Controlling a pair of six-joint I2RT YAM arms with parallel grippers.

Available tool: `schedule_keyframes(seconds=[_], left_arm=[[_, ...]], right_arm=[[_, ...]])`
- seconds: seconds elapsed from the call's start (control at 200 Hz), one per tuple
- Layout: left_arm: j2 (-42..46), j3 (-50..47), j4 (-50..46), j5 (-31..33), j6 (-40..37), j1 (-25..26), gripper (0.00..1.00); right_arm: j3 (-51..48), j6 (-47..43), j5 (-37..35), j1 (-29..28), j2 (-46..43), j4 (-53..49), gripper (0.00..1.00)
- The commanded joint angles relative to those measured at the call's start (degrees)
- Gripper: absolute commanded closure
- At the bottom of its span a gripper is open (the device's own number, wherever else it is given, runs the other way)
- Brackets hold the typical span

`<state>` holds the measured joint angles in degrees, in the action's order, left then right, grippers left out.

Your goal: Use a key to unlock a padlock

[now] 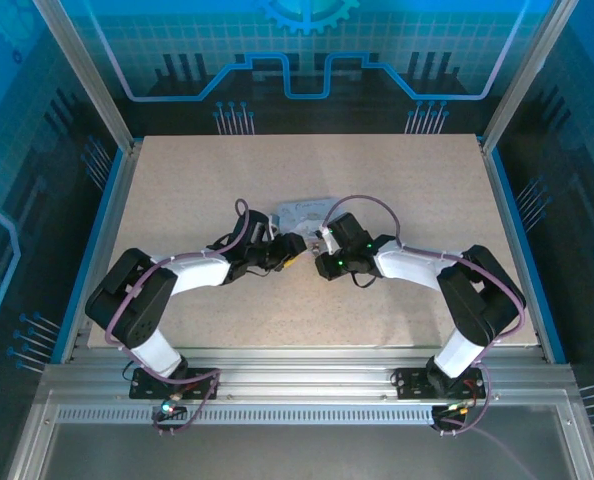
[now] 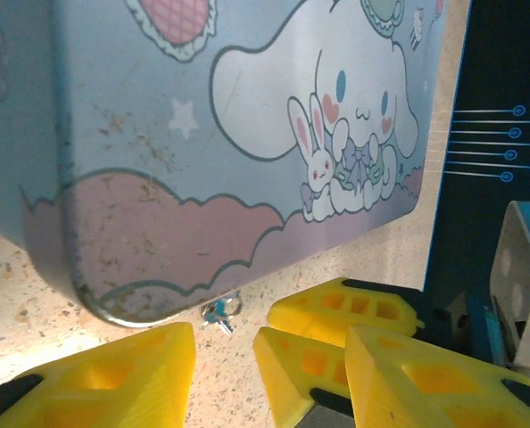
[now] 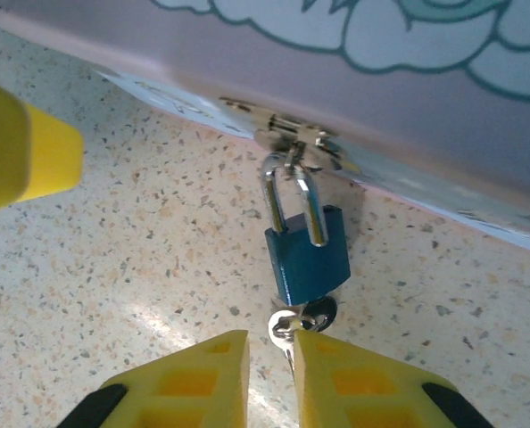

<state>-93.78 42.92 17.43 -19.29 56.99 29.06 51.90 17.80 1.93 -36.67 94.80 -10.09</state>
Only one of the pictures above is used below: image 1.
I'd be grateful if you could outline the clear plastic bag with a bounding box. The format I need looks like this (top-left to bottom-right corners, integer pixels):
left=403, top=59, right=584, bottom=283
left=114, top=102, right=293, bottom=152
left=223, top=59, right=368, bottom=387
left=275, top=198, right=339, bottom=236

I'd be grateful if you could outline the blue table edge strip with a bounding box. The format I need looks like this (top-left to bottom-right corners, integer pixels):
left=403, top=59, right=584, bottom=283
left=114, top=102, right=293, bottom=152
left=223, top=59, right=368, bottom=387
left=51, top=148, right=129, bottom=364
left=490, top=148, right=568, bottom=364

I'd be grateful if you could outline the thin black right gripper cable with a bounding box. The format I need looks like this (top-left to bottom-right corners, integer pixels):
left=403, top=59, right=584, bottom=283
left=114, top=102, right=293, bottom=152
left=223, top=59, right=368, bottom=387
left=349, top=268, right=379, bottom=290

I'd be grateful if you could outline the aluminium mounting rail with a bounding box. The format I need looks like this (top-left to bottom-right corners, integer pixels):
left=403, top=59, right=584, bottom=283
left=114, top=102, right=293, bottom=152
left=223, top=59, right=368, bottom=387
left=46, top=347, right=573, bottom=407

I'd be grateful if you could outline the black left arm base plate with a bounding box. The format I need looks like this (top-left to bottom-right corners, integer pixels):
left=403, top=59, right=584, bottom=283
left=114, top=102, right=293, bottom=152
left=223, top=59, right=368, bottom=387
left=129, top=367, right=222, bottom=401

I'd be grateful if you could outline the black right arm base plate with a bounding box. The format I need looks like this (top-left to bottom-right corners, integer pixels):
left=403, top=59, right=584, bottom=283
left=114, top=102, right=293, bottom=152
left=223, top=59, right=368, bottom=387
left=392, top=367, right=488, bottom=401

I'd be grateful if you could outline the slotted grey cable duct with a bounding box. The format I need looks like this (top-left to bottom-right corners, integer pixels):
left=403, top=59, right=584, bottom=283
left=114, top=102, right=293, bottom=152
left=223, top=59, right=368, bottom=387
left=54, top=407, right=478, bottom=427

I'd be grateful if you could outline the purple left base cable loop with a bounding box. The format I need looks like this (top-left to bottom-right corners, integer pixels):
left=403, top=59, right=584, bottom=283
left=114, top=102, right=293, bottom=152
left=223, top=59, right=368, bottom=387
left=150, top=372, right=222, bottom=437

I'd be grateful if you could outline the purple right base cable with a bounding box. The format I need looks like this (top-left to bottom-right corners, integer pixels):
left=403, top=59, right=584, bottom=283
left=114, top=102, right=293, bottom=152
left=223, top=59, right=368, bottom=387
left=434, top=389, right=538, bottom=480

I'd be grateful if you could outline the aluminium frame post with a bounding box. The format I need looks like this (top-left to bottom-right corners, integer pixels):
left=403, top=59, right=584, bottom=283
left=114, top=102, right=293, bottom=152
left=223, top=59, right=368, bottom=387
left=478, top=0, right=574, bottom=154
left=30, top=0, right=139, bottom=154

